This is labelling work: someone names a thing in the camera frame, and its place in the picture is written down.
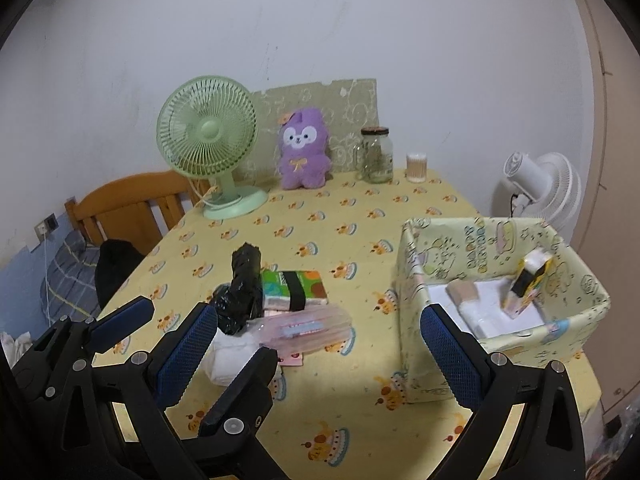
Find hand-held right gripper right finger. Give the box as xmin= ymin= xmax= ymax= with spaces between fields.
xmin=419 ymin=304 xmax=587 ymax=480

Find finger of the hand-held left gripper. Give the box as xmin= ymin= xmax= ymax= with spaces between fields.
xmin=56 ymin=296 xmax=155 ymax=362

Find yellow printed storage box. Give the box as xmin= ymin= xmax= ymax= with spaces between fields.
xmin=395 ymin=216 xmax=612 ymax=405

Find white charger cable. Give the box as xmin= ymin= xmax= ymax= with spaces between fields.
xmin=41 ymin=234 xmax=52 ymax=321

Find wall socket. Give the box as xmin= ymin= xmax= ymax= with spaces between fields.
xmin=34 ymin=213 xmax=58 ymax=239

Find cotton swab container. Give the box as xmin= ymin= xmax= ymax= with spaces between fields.
xmin=405 ymin=152 xmax=428 ymax=183

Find beige door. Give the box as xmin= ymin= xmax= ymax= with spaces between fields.
xmin=567 ymin=0 xmax=640 ymax=411

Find black cloth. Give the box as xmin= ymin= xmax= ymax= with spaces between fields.
xmin=95 ymin=240 xmax=148 ymax=311

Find purple plush toy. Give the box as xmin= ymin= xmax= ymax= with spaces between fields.
xmin=277 ymin=106 xmax=333 ymax=191

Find white standing fan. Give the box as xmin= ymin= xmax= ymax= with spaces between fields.
xmin=491 ymin=150 xmax=583 ymax=241

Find white packet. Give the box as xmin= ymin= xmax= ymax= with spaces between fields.
xmin=446 ymin=280 xmax=501 ymax=338

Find yellow printed tablecloth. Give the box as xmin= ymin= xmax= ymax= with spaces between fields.
xmin=92 ymin=167 xmax=603 ymax=480

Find white cloth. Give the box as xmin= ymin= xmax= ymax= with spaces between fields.
xmin=0 ymin=332 xmax=23 ymax=361

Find black plastic bag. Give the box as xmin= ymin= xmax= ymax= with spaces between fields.
xmin=211 ymin=241 xmax=266 ymax=337

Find blue plaid bedding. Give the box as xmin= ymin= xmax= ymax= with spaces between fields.
xmin=37 ymin=230 xmax=103 ymax=331

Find glass jar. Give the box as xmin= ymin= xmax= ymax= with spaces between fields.
xmin=356 ymin=126 xmax=394 ymax=184

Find clear plastic bag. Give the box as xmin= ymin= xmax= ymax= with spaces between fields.
xmin=602 ymin=400 xmax=638 ymax=461

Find beige patterned board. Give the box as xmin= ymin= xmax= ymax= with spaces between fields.
xmin=248 ymin=78 xmax=379 ymax=183

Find green desk fan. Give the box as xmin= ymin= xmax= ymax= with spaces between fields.
xmin=156 ymin=75 xmax=269 ymax=221

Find yellow and black carton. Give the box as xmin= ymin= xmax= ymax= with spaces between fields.
xmin=502 ymin=249 xmax=555 ymax=320

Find wooden chair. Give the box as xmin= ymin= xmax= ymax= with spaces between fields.
xmin=64 ymin=170 xmax=211 ymax=256

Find clear pink pencil case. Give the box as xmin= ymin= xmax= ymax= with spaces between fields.
xmin=250 ymin=305 xmax=353 ymax=356

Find white tissue pack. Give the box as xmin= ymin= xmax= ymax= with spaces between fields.
xmin=200 ymin=332 xmax=283 ymax=386

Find green tissue pack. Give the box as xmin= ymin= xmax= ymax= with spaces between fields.
xmin=260 ymin=269 xmax=328 ymax=311

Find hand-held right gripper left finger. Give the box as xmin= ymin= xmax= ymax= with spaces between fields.
xmin=75 ymin=304 xmax=279 ymax=480

